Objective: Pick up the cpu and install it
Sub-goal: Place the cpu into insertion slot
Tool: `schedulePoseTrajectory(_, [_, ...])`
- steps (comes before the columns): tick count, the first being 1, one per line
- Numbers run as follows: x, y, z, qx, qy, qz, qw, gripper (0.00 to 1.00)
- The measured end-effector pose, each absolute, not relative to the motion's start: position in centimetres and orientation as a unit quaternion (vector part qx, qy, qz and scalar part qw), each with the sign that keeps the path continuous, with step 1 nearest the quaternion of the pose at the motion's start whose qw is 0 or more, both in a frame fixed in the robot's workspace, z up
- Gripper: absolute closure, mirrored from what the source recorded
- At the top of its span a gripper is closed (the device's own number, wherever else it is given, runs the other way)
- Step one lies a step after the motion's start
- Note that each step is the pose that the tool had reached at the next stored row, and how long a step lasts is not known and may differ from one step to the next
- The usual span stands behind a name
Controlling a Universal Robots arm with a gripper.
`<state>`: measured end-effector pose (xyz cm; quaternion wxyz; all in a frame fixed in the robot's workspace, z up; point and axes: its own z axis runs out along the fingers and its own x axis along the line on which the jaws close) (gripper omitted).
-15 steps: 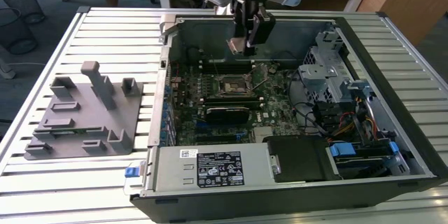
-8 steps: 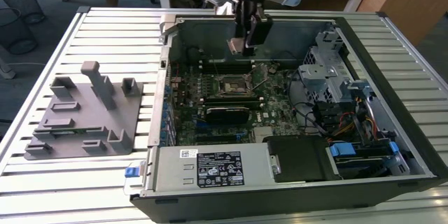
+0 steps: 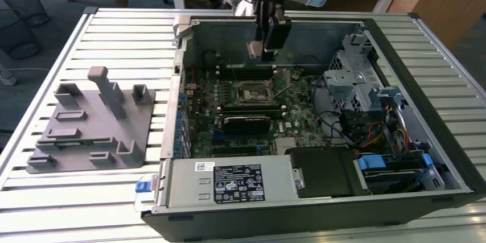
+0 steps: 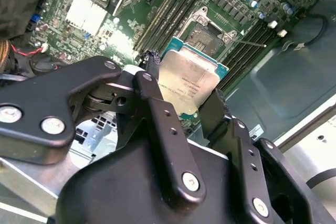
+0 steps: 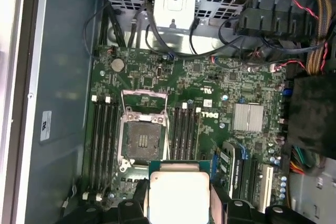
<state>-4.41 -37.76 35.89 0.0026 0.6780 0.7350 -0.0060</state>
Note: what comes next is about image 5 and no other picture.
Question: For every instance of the silver chipset heatsink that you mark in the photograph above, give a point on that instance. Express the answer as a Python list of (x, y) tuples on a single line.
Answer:
[(248, 117)]

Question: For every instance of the silver bracket plate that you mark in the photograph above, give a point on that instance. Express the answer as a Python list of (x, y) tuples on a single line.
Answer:
[(168, 11)]

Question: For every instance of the green motherboard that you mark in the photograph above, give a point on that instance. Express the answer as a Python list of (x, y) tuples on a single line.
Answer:
[(199, 77)]

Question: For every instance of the white expansion slot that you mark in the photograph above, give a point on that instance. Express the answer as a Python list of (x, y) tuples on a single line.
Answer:
[(266, 187)]

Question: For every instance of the white sticker label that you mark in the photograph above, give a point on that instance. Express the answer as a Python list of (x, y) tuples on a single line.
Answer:
[(45, 127)]

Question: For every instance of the CPU socket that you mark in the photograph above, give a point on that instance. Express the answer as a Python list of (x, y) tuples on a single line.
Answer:
[(143, 140)]

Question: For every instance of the black ribbed plastic bracket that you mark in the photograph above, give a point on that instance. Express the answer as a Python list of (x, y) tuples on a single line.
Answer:
[(275, 11)]

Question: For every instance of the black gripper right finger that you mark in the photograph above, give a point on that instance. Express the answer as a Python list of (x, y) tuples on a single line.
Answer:
[(236, 213)]

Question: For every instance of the silver coin battery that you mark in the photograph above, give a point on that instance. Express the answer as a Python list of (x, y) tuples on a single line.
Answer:
[(117, 65)]

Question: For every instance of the silver CPU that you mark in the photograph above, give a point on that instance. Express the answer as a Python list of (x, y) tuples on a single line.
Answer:
[(178, 195)]

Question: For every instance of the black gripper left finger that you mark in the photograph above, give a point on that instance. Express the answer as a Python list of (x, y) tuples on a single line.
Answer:
[(128, 211)]

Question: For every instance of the silver power supply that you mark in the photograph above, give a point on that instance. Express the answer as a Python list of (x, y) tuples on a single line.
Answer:
[(309, 195)]

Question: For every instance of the black PC case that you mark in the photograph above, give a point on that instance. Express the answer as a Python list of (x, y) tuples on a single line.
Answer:
[(60, 51)]

